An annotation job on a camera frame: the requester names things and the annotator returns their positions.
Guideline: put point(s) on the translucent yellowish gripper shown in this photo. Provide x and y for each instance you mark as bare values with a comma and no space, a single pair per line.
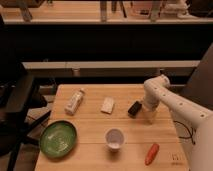
150,115

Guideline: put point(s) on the black eraser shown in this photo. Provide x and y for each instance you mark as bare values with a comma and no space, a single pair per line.
134,109

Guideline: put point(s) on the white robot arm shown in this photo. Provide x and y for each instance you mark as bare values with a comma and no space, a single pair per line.
157,91

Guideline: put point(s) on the white sponge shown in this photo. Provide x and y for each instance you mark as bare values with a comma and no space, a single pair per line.
107,106

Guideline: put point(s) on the orange carrot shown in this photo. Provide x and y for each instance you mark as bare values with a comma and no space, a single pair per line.
151,154

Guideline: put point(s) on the white cup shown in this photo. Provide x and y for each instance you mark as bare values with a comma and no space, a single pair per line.
114,139

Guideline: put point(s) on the grey chair back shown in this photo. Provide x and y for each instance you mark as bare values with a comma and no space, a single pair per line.
199,87

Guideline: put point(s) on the white plastic bottle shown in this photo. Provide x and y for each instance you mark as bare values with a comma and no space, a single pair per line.
74,102

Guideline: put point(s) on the green plate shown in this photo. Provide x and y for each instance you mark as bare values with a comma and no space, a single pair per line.
58,139

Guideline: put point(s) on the black office chair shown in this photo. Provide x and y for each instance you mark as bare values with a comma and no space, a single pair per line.
19,95

